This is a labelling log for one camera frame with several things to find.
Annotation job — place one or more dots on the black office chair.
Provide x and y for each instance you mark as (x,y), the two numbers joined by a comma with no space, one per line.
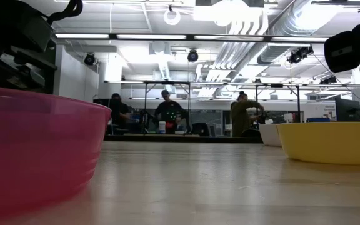
(200,129)

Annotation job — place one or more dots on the person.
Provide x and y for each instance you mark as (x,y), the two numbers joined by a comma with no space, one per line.
(239,118)
(122,112)
(167,109)

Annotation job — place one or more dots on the yellow plastic bowl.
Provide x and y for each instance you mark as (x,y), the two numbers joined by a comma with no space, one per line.
(330,143)

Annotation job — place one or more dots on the silver ventilation duct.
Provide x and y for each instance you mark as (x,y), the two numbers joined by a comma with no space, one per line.
(273,54)

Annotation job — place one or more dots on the blue storage bin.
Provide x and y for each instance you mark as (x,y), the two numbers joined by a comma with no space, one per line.
(317,119)

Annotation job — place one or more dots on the overhead LED light bar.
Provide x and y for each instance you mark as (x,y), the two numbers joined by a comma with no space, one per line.
(152,37)

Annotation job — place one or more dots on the black chair back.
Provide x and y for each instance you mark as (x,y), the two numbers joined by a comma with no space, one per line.
(250,133)

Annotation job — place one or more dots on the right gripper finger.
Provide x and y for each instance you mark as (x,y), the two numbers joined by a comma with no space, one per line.
(339,53)

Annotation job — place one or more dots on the black ceiling camera cluster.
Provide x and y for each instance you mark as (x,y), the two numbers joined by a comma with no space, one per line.
(298,55)

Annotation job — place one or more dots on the black ceiling-mounted camera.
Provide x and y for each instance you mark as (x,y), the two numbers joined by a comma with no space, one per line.
(193,56)
(328,80)
(89,59)

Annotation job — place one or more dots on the white wipes canister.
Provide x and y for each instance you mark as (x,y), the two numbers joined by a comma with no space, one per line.
(162,128)

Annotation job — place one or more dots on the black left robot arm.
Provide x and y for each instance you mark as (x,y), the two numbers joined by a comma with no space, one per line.
(5,25)

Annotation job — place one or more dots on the dark glass partition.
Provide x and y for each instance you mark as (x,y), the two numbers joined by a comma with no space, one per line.
(47,75)

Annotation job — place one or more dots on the pink translucent plastic bowl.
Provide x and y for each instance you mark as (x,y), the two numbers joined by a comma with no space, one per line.
(36,150)

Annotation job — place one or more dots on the black metal workstation frame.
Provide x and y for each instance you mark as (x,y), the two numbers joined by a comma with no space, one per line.
(145,93)
(298,103)

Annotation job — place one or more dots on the black computer monitor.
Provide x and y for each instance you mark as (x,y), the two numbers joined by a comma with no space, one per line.
(347,109)
(103,101)

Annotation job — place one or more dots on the white bowl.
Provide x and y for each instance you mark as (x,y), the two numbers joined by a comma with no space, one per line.
(270,136)

